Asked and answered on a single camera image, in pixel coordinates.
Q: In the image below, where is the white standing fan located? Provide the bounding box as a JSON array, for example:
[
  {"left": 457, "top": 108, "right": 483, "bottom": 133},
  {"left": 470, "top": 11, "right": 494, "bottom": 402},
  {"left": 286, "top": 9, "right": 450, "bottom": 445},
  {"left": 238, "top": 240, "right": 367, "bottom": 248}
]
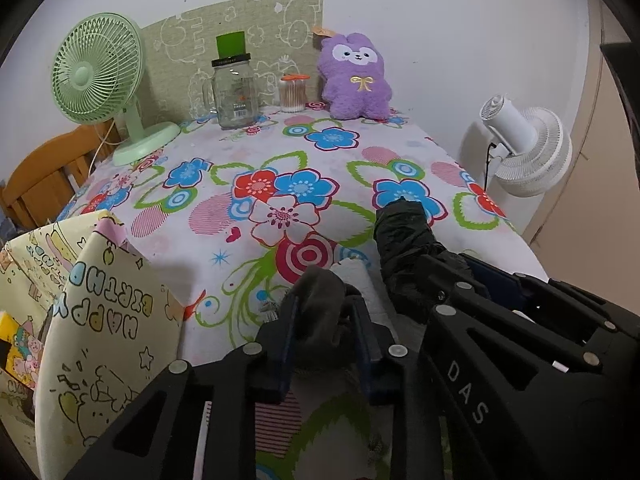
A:
[{"left": 459, "top": 94, "right": 573, "bottom": 198}]

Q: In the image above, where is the glass jar with green lid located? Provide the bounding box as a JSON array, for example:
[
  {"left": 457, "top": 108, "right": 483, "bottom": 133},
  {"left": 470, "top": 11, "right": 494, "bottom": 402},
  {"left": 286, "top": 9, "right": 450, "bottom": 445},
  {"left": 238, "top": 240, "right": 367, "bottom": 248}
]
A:
[{"left": 203, "top": 30, "right": 259, "bottom": 129}]

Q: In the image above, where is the yellow fabric storage box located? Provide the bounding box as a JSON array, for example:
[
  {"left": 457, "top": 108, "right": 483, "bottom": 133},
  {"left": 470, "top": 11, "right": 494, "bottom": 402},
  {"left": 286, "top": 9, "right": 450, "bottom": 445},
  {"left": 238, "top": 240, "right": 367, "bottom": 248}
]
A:
[{"left": 1, "top": 211, "right": 184, "bottom": 479}]

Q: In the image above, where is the yellow cartoon box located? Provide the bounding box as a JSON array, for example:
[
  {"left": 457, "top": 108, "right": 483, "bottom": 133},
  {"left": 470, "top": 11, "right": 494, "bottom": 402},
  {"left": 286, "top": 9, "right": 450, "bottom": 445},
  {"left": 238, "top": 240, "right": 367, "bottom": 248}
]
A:
[{"left": 0, "top": 311, "right": 43, "bottom": 390}]

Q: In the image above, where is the green desk fan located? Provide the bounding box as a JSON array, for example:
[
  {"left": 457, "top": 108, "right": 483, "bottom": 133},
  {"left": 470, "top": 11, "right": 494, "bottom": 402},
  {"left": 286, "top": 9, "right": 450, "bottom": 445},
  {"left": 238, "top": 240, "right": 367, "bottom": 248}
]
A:
[{"left": 51, "top": 12, "right": 180, "bottom": 166}]

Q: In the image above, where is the black sock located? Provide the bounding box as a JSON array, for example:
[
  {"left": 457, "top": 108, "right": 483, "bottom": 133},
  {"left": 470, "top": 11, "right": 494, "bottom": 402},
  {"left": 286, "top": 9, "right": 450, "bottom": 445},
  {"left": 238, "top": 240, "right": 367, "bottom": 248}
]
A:
[{"left": 373, "top": 197, "right": 448, "bottom": 324}]

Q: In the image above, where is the small jar of cotton swabs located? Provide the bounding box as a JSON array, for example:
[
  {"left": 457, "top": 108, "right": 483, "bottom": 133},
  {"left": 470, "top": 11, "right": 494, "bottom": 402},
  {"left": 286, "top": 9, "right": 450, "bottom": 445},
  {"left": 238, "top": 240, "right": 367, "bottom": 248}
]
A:
[{"left": 279, "top": 74, "right": 310, "bottom": 113}]

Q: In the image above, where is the purple bunny plush toy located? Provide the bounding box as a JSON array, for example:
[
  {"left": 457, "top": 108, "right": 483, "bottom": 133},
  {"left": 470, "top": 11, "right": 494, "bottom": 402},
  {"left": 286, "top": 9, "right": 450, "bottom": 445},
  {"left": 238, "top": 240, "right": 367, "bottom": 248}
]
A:
[{"left": 318, "top": 32, "right": 393, "bottom": 120}]

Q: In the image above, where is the beige wardrobe door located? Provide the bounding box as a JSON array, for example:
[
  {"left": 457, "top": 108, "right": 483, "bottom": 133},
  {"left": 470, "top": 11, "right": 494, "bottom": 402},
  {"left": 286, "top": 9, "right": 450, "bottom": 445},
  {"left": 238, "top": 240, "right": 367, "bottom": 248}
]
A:
[{"left": 524, "top": 0, "right": 639, "bottom": 312}]

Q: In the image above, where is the grey white sock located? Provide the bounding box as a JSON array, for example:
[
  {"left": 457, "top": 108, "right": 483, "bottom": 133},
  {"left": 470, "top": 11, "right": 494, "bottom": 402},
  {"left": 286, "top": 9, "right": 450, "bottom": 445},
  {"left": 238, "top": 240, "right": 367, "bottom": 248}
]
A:
[{"left": 286, "top": 266, "right": 362, "bottom": 370}]

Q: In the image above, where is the green patterned foam mat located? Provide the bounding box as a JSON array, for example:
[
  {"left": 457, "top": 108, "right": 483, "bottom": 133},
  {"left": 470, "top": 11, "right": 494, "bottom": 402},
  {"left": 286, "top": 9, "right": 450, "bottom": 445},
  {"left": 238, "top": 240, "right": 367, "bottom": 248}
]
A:
[{"left": 137, "top": 0, "right": 323, "bottom": 125}]

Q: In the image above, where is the floral tablecloth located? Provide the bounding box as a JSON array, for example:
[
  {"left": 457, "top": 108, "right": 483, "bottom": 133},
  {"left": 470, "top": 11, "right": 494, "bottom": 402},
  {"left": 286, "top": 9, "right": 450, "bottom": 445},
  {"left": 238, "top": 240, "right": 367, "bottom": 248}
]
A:
[{"left": 63, "top": 103, "right": 544, "bottom": 365}]

